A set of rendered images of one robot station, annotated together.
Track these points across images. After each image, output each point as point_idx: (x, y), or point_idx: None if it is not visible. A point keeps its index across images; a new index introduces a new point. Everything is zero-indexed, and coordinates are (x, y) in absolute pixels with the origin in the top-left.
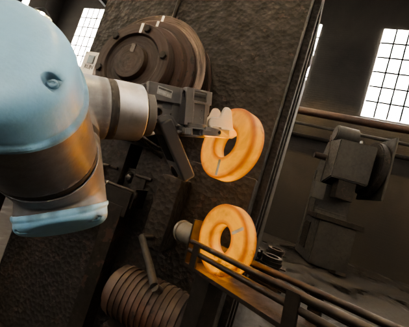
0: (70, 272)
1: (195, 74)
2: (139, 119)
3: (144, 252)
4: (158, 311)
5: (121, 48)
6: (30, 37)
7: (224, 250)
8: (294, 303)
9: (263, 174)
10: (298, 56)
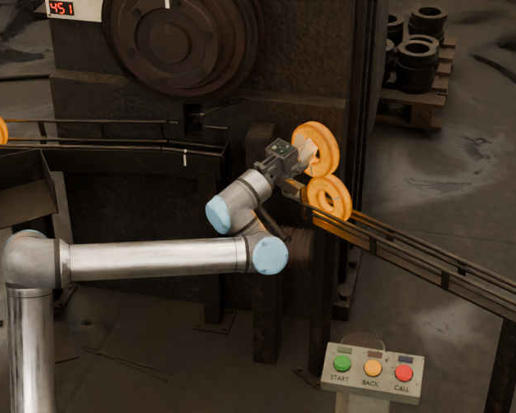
0: (169, 230)
1: (246, 27)
2: (268, 196)
3: (261, 212)
4: (293, 252)
5: (148, 24)
6: (278, 249)
7: (330, 201)
8: (373, 242)
9: (352, 77)
10: None
